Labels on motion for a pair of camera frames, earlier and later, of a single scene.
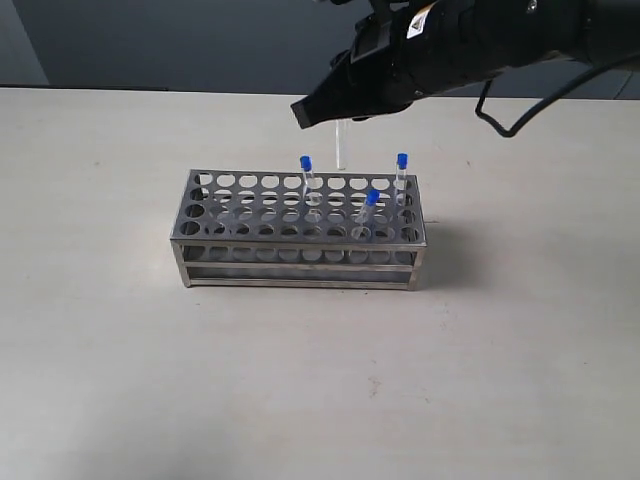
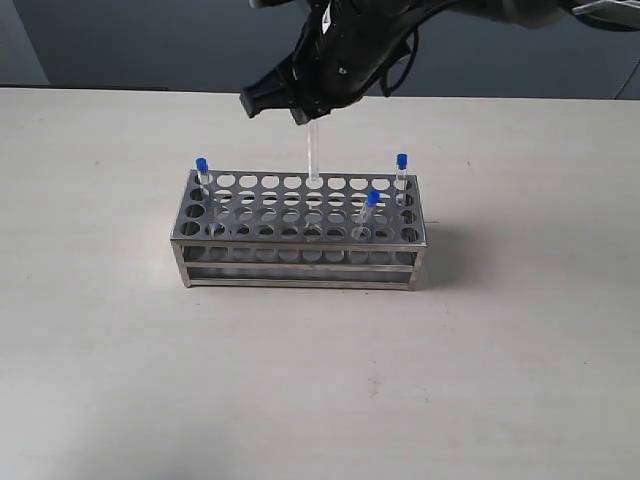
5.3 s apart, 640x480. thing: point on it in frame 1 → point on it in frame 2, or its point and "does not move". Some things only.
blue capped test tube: (341, 143) → (202, 167)
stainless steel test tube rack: (299, 230) does not move
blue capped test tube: (365, 220) does not move
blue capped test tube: (306, 165) → (314, 181)
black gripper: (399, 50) → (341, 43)
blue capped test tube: (402, 162) does not move
